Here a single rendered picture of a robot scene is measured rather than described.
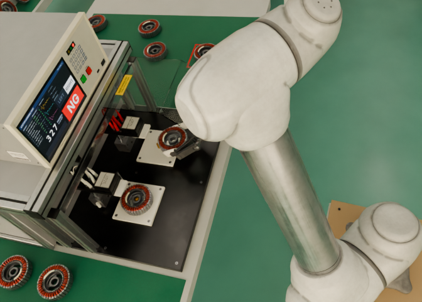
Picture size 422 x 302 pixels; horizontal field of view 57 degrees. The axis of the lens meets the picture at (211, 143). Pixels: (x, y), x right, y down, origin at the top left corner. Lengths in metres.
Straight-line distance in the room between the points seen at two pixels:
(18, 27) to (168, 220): 0.78
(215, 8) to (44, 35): 1.08
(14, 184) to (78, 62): 0.40
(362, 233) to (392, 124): 1.57
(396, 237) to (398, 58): 2.04
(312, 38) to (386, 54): 2.29
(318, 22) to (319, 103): 1.96
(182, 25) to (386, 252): 1.48
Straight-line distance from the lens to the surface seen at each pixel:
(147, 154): 1.54
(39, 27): 1.34
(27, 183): 1.23
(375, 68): 2.85
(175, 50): 1.94
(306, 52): 0.68
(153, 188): 1.44
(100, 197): 1.45
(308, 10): 0.67
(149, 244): 1.37
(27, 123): 1.12
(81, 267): 1.46
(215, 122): 0.61
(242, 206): 2.21
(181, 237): 1.35
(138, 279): 1.36
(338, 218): 1.32
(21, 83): 1.17
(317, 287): 0.95
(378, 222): 1.03
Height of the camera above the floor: 1.98
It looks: 54 degrees down
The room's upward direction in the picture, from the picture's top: 17 degrees counter-clockwise
